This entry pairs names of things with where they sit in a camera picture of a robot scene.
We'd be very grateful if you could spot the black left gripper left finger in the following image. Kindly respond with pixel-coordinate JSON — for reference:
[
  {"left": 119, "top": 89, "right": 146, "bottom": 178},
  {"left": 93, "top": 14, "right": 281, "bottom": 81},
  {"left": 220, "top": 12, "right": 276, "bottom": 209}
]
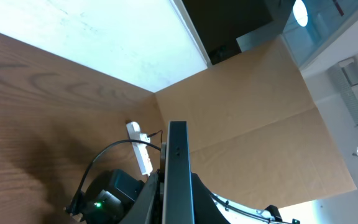
[{"left": 119, "top": 170, "right": 163, "bottom": 224}]

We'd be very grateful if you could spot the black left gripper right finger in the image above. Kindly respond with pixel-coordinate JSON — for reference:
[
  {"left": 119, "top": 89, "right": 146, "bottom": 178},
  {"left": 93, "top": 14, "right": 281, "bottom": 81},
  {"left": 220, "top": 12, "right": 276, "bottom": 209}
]
[{"left": 191, "top": 173, "right": 229, "bottom": 224}]

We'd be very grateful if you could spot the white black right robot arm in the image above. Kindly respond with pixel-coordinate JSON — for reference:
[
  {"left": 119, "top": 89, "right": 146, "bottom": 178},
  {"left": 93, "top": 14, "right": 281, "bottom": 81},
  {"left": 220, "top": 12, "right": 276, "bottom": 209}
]
[{"left": 64, "top": 169, "right": 283, "bottom": 223}]

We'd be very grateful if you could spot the white power strip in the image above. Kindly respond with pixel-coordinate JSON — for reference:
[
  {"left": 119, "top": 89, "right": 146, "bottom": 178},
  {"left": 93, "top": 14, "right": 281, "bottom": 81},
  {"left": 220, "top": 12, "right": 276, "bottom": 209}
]
[{"left": 126, "top": 121, "right": 153, "bottom": 176}]

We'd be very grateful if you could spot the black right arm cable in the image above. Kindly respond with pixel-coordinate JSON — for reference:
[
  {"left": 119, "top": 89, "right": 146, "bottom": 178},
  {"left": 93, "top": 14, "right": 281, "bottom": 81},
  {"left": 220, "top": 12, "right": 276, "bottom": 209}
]
[{"left": 70, "top": 139, "right": 162, "bottom": 215}]

